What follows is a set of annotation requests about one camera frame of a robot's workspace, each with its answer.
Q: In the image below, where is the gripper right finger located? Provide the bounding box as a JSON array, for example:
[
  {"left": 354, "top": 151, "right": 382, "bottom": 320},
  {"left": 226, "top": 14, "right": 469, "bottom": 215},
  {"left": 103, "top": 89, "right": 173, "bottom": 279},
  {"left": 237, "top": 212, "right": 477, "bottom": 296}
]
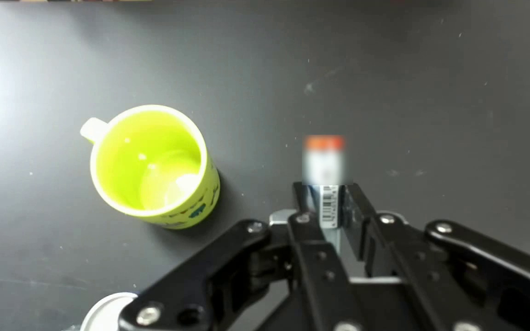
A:
[{"left": 341, "top": 183, "right": 530, "bottom": 331}]

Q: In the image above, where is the white marker with orange cap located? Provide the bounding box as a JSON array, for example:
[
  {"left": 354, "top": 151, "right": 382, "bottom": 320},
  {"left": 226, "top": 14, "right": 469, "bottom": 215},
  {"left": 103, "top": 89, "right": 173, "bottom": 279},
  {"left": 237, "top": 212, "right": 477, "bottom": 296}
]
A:
[{"left": 303, "top": 135, "right": 354, "bottom": 230}]

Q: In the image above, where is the white round disc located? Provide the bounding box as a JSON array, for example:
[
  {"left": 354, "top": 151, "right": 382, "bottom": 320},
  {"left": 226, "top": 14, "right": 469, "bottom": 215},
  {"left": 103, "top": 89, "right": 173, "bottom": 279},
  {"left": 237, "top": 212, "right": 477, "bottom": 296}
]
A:
[{"left": 80, "top": 292, "right": 139, "bottom": 331}]

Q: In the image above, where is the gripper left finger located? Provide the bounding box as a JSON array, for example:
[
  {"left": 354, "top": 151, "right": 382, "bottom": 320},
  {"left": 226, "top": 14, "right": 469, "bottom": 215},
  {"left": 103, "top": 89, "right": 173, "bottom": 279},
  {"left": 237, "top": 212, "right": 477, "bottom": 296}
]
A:
[{"left": 118, "top": 182, "right": 368, "bottom": 331}]

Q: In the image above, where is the lime green mug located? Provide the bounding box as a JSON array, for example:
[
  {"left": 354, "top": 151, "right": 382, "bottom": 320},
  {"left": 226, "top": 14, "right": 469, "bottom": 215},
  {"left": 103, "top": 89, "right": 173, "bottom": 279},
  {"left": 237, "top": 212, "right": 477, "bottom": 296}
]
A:
[{"left": 80, "top": 104, "right": 221, "bottom": 229}]

